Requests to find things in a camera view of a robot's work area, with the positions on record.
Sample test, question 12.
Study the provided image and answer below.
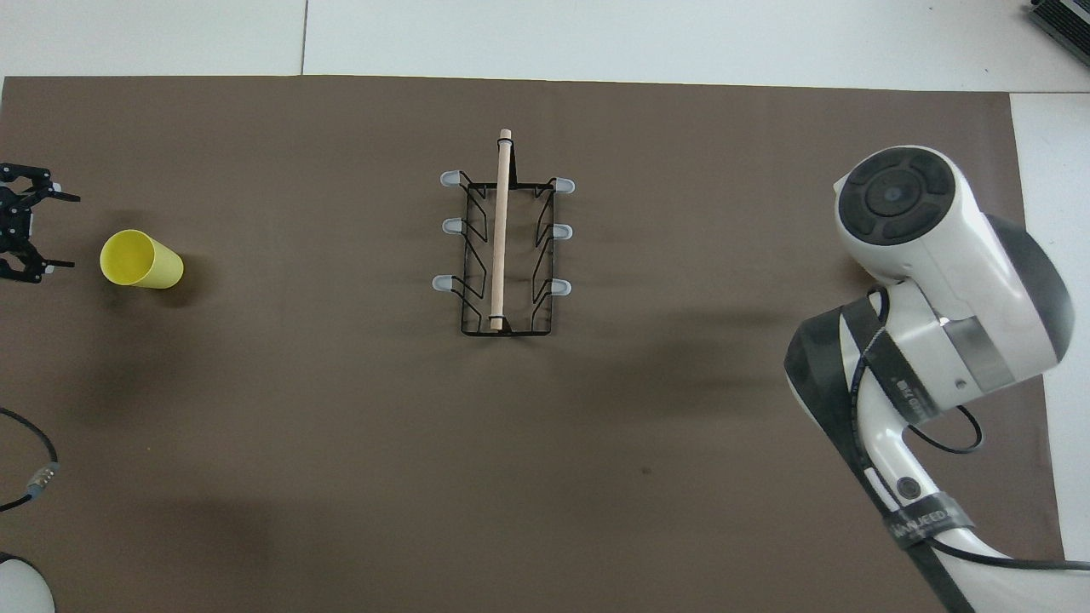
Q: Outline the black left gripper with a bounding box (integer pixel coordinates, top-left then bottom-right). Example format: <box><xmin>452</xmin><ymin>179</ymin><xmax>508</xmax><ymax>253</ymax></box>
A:
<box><xmin>0</xmin><ymin>163</ymin><xmax>82</xmax><ymax>284</ymax></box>

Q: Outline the yellow plastic cup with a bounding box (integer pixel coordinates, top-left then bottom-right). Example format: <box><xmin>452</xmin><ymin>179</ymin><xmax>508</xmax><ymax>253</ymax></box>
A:
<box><xmin>100</xmin><ymin>229</ymin><xmax>185</xmax><ymax>290</ymax></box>

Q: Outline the brown table mat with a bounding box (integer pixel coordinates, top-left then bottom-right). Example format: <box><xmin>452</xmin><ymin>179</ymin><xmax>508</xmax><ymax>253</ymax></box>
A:
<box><xmin>0</xmin><ymin>75</ymin><xmax>1065</xmax><ymax>613</ymax></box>

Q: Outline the grey finned metal device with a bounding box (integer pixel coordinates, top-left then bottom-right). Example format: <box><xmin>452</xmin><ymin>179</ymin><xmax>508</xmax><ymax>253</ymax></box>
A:
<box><xmin>1026</xmin><ymin>0</ymin><xmax>1090</xmax><ymax>45</ymax></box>

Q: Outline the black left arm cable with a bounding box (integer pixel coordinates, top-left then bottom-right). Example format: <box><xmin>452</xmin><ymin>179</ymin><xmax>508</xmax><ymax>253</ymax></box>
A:
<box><xmin>0</xmin><ymin>407</ymin><xmax>60</xmax><ymax>513</ymax></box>

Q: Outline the black wire cup rack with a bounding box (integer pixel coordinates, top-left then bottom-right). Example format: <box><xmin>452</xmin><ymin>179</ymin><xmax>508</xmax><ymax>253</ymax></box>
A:
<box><xmin>432</xmin><ymin>129</ymin><xmax>577</xmax><ymax>337</ymax></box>

